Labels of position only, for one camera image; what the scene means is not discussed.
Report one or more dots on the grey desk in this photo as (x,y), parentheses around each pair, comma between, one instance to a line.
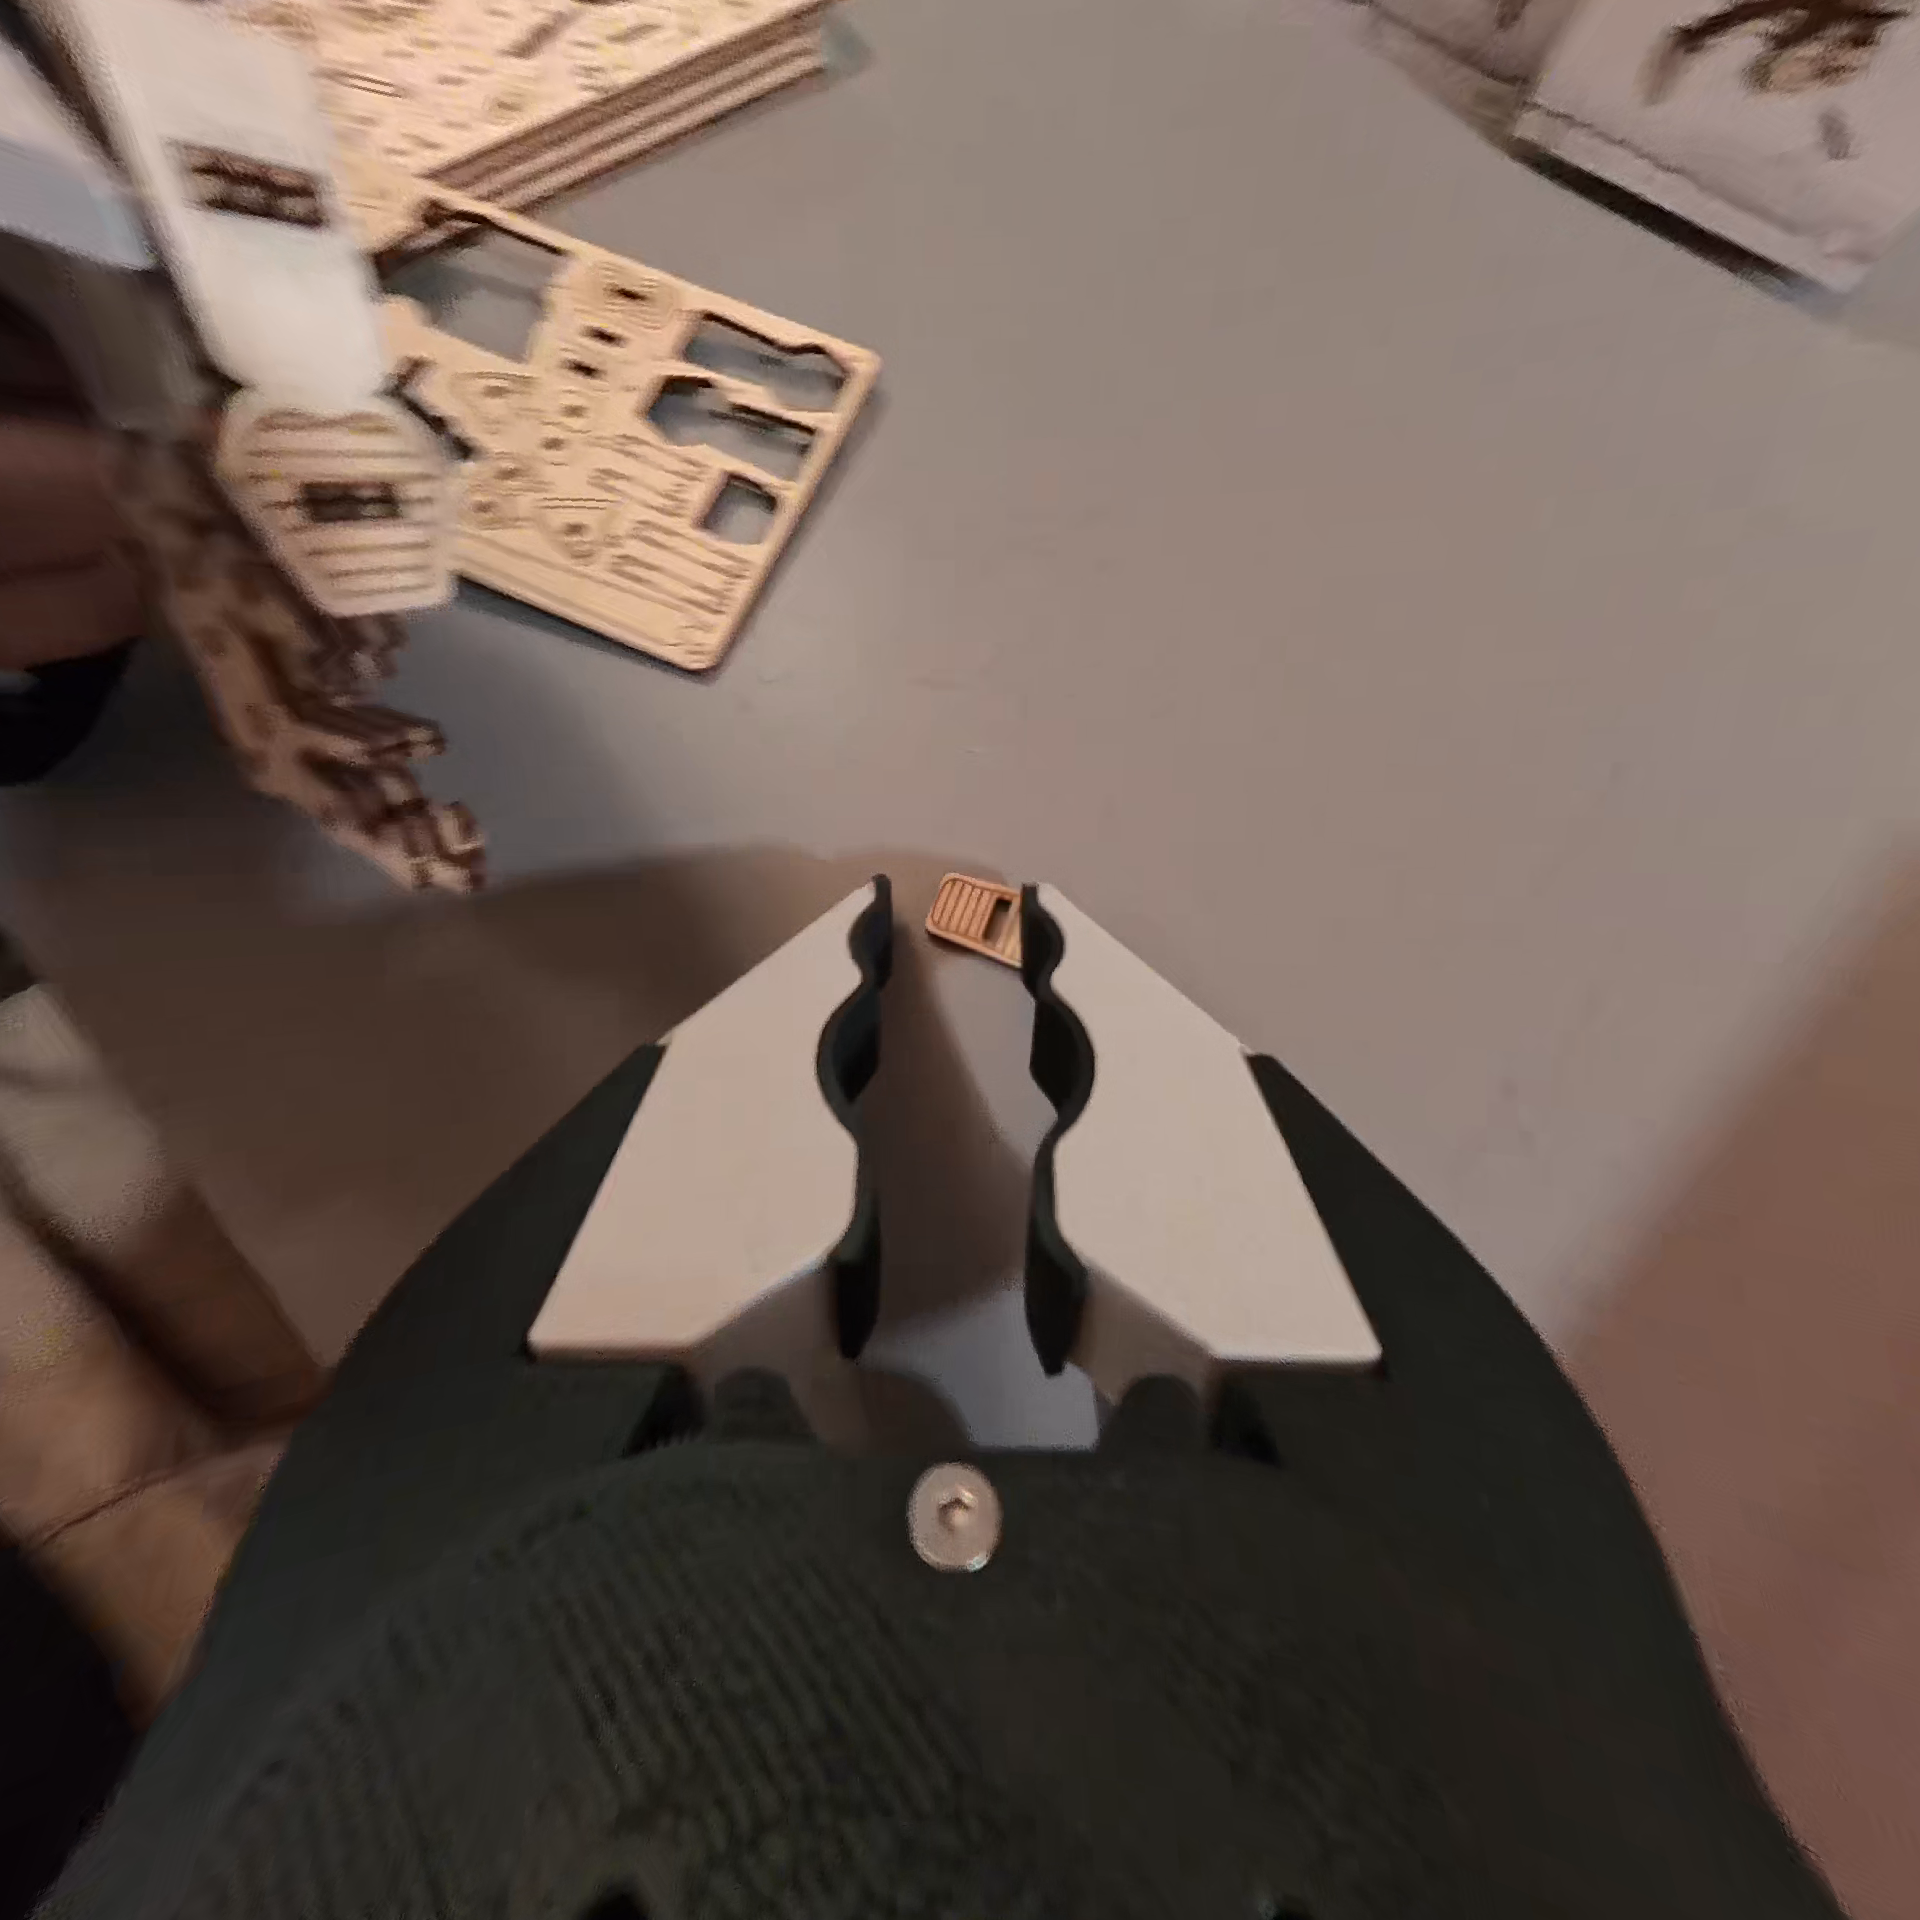
(1276,601)

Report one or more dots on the wooden parts sheet with cutouts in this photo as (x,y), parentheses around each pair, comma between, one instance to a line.
(600,570)

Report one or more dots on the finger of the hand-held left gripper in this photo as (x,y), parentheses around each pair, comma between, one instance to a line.
(284,317)
(60,181)

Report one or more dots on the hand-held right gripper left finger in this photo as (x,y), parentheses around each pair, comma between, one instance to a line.
(705,1201)

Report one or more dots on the stack of wooden parts sheets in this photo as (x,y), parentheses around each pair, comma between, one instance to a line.
(569,76)

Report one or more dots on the small slotted wooden piece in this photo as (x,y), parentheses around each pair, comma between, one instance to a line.
(966,913)

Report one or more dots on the white instruction booklet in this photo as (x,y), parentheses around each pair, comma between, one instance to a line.
(1723,150)

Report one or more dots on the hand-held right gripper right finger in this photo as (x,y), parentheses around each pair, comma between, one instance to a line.
(1201,1201)

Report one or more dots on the wooden model assembly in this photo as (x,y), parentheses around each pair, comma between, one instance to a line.
(338,510)

